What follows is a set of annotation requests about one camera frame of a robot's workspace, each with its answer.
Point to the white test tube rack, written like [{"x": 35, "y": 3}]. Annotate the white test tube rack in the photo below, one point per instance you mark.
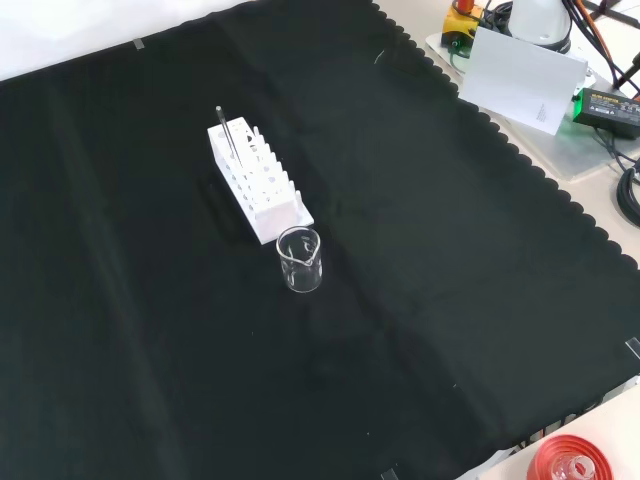
[{"x": 272, "y": 212}]

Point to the small clear glass beaker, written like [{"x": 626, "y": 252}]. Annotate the small clear glass beaker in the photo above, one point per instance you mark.
[{"x": 300, "y": 277}]

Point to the black scalloped bench cloth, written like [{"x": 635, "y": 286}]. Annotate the black scalloped bench cloth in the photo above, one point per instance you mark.
[{"x": 150, "y": 325}]

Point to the grey tape strip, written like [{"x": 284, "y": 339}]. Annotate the grey tape strip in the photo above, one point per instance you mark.
[
  {"x": 634, "y": 348},
  {"x": 390, "y": 475},
  {"x": 139, "y": 44}
]

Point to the yellow stop button box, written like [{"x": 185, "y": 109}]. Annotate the yellow stop button box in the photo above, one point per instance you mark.
[{"x": 457, "y": 22}]

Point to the red ribbed round lid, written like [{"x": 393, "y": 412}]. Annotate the red ribbed round lid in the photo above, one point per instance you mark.
[{"x": 545, "y": 452}]

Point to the black power supply box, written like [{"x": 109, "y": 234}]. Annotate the black power supply box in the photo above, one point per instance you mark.
[{"x": 610, "y": 112}]

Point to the small clear glass piece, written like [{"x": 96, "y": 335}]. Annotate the small clear glass piece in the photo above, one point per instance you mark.
[{"x": 575, "y": 469}]

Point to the grey metal base plate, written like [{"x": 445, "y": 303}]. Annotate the grey metal base plate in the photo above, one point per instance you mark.
[{"x": 580, "y": 152}]

